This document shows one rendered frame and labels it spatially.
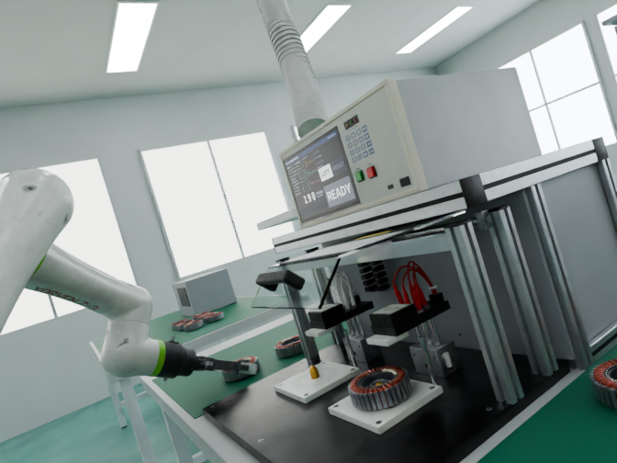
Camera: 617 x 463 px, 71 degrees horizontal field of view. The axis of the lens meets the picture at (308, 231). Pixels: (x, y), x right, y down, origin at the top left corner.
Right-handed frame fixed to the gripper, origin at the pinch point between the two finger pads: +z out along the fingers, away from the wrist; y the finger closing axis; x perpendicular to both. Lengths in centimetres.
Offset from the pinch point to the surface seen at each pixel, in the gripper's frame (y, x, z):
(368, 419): -64, 8, -16
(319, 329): -39.9, -8.9, -6.3
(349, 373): -46.7, 0.3, -2.6
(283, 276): -66, -10, -39
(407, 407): -69, 6, -12
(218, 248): 361, -157, 185
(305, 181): -42, -43, -16
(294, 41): 31, -166, 28
